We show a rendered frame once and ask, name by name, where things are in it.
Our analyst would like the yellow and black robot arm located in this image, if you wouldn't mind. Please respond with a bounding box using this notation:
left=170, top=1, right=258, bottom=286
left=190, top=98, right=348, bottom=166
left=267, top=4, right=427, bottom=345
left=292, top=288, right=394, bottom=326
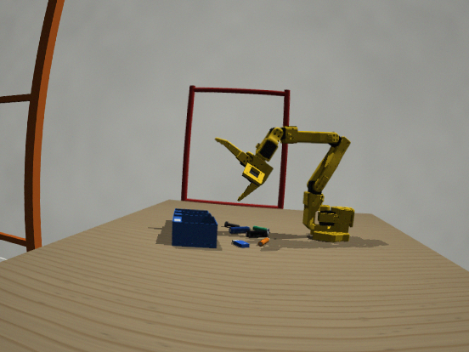
left=255, top=126, right=353, bottom=242

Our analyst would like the dark grey bolt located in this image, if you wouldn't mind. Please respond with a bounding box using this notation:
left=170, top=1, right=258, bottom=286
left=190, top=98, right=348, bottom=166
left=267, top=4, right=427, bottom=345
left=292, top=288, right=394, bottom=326
left=224, top=221, right=239, bottom=227

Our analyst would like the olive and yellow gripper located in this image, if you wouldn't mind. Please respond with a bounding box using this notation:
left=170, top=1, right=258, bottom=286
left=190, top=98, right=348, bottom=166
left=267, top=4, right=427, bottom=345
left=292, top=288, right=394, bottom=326
left=215, top=138, right=273, bottom=202

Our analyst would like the blue usb stick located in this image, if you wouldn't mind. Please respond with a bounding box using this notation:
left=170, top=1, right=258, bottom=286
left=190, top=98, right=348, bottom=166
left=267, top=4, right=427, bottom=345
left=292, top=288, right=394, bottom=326
left=232, top=240, right=250, bottom=248

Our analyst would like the blue bin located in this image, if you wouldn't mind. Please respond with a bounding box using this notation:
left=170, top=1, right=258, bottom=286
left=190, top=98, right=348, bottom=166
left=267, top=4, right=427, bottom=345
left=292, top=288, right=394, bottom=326
left=172, top=208, right=218, bottom=248

